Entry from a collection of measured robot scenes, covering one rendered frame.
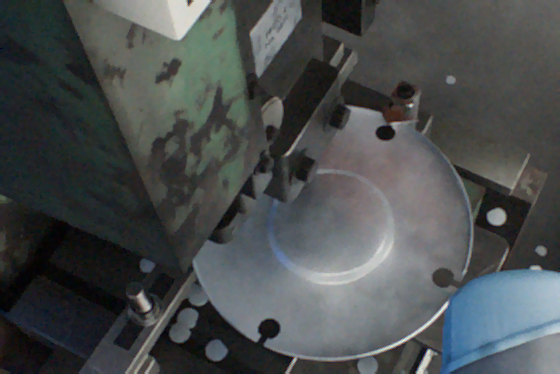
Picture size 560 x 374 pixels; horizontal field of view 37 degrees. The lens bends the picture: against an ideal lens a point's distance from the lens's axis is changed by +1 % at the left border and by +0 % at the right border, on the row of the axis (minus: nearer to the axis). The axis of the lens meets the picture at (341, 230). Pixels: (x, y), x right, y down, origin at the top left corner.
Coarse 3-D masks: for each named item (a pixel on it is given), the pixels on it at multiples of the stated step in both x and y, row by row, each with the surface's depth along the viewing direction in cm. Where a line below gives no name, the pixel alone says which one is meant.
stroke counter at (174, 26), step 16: (96, 0) 30; (112, 0) 30; (128, 0) 29; (144, 0) 29; (160, 0) 28; (176, 0) 28; (192, 0) 29; (208, 0) 31; (128, 16) 30; (144, 16) 30; (160, 16) 29; (176, 16) 29; (192, 16) 30; (160, 32) 30; (176, 32) 30
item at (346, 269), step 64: (320, 192) 85; (384, 192) 86; (448, 192) 86; (256, 256) 83; (320, 256) 82; (384, 256) 83; (448, 256) 83; (256, 320) 80; (320, 320) 80; (384, 320) 80
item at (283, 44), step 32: (256, 0) 55; (288, 0) 60; (320, 0) 66; (256, 32) 57; (288, 32) 62; (320, 32) 69; (256, 64) 59; (288, 64) 65; (320, 64) 69; (288, 96) 68; (320, 96) 68; (288, 128) 66; (320, 128) 70; (288, 160) 66; (288, 192) 71
